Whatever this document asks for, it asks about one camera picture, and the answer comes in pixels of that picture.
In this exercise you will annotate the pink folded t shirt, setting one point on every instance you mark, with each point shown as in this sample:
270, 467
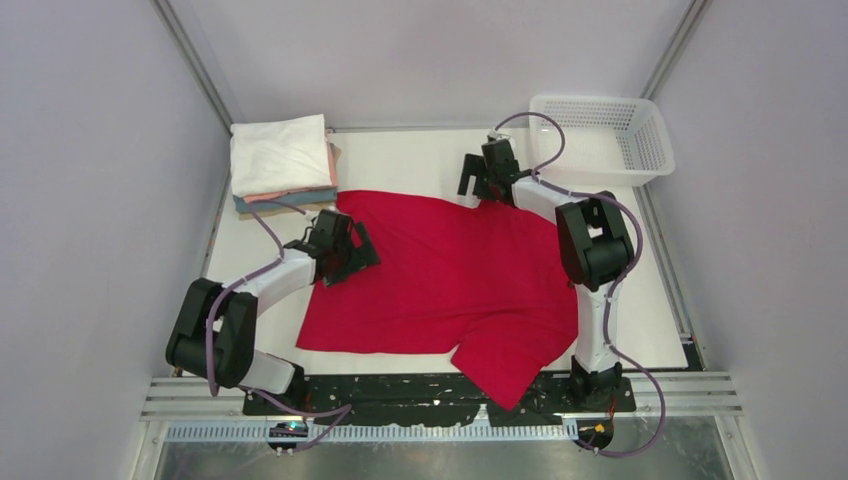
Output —
286, 168

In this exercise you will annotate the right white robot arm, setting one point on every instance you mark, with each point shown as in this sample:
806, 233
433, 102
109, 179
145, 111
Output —
595, 250

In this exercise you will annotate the tan folded t shirt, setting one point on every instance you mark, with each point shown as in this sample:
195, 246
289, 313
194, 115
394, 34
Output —
334, 155

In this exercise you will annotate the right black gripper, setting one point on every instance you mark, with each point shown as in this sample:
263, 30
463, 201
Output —
479, 176

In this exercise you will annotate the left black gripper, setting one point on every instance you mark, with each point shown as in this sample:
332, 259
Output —
354, 251

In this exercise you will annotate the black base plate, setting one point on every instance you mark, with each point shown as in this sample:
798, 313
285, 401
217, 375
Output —
444, 400

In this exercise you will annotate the blue folded t shirt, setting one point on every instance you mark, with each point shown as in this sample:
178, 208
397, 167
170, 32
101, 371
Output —
300, 199

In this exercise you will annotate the aluminium front rail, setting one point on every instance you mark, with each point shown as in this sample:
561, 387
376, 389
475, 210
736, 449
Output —
186, 403

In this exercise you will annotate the white plastic basket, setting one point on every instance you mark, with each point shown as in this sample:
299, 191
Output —
603, 141

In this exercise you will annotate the red t shirt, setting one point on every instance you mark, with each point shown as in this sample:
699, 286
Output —
484, 285

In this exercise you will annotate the white folded t shirt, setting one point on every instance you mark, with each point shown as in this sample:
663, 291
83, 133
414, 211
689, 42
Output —
247, 138

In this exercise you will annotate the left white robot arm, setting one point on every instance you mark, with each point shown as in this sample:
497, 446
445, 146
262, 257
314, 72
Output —
214, 335

